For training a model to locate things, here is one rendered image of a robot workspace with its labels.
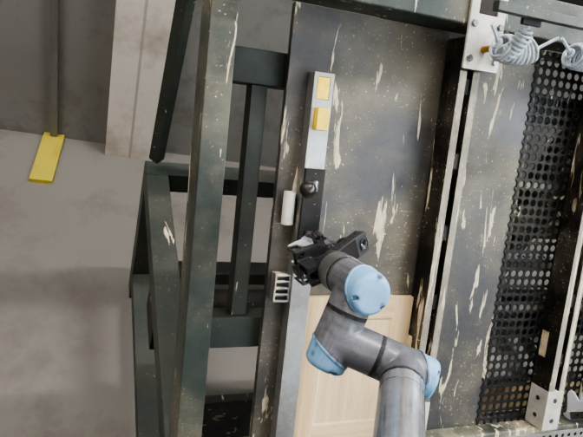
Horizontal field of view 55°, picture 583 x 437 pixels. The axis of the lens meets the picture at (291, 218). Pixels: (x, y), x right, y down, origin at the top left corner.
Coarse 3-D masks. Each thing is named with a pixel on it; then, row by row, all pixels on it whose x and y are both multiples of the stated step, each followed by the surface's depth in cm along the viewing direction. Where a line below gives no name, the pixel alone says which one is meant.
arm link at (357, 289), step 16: (336, 272) 97; (352, 272) 93; (368, 272) 91; (336, 288) 95; (352, 288) 90; (368, 288) 90; (384, 288) 91; (336, 304) 93; (352, 304) 91; (368, 304) 91; (384, 304) 92
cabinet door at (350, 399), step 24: (312, 312) 139; (384, 312) 147; (408, 312) 149; (312, 384) 143; (336, 384) 146; (360, 384) 149; (312, 408) 145; (336, 408) 147; (360, 408) 150; (312, 432) 146; (336, 432) 148; (360, 432) 151
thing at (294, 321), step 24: (312, 72) 127; (312, 96) 127; (312, 120) 128; (312, 144) 129; (288, 264) 137; (288, 312) 135; (288, 336) 136; (288, 360) 137; (288, 384) 138; (288, 408) 140; (288, 432) 141
